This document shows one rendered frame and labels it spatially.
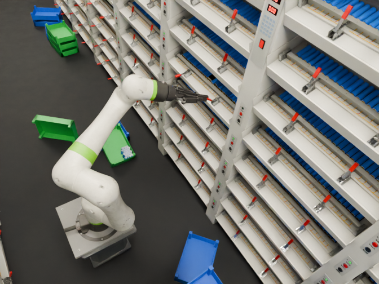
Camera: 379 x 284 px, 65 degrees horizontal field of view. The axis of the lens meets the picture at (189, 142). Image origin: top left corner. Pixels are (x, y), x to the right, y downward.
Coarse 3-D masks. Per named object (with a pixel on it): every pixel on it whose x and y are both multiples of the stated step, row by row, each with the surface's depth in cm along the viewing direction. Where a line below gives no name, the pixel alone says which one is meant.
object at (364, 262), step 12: (372, 228) 97; (360, 240) 103; (348, 252) 110; (360, 252) 105; (324, 264) 123; (336, 264) 117; (360, 264) 107; (372, 264) 102; (312, 276) 133; (336, 276) 120; (348, 276) 114
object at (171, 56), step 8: (176, 48) 174; (184, 48) 178; (168, 56) 175; (176, 56) 176; (176, 64) 174; (184, 64) 173; (176, 72) 176; (184, 80) 170; (192, 80) 165; (192, 88) 166; (200, 88) 161; (208, 104) 157; (216, 112) 153; (224, 112) 150; (224, 120) 148
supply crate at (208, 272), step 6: (210, 270) 141; (198, 276) 140; (204, 276) 146; (210, 276) 146; (216, 276) 142; (192, 282) 142; (198, 282) 143; (204, 282) 144; (210, 282) 144; (216, 282) 144
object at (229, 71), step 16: (176, 16) 159; (192, 16) 163; (176, 32) 160; (192, 32) 148; (208, 32) 152; (192, 48) 151; (208, 48) 147; (224, 48) 143; (208, 64) 143; (224, 64) 137; (240, 64) 137; (224, 80) 136; (240, 80) 134
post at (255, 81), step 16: (256, 32) 109; (288, 32) 104; (272, 48) 106; (256, 80) 118; (272, 80) 120; (240, 96) 131; (240, 128) 139; (240, 144) 145; (224, 176) 169; (224, 192) 178; (208, 208) 205
